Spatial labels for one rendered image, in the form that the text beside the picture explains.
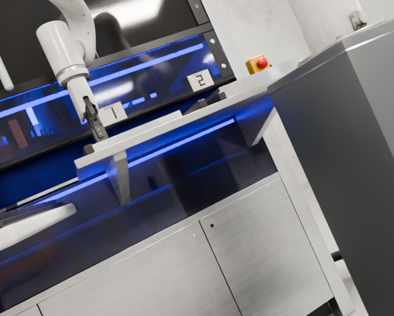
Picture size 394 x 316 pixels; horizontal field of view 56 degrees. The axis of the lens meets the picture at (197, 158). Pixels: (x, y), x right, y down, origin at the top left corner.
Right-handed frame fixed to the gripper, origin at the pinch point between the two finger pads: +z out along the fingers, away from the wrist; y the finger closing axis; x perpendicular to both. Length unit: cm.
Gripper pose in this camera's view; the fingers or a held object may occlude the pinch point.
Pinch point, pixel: (100, 134)
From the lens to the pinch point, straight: 102.5
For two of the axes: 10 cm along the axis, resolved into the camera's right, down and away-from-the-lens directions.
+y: 3.0, -1.3, -9.5
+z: 4.2, 9.1, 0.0
